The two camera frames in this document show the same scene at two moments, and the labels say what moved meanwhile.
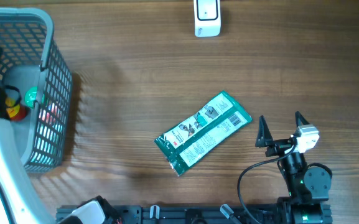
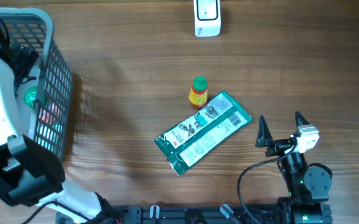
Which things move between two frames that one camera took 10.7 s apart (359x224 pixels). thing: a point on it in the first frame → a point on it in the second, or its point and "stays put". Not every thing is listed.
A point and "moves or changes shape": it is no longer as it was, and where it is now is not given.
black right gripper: [264, 139] stays put
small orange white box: [50, 114] stays put
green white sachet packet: [185, 143] stays put
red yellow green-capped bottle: [15, 111] moves or changes shape
